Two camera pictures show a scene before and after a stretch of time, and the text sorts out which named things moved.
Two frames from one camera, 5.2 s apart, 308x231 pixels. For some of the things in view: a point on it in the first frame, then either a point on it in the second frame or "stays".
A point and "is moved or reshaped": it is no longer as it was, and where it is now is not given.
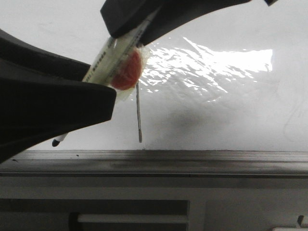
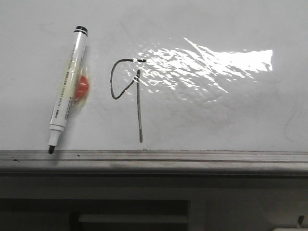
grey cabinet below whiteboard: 153,203 stays
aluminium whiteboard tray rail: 133,162 stays
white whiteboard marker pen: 121,65 is moved or reshaped
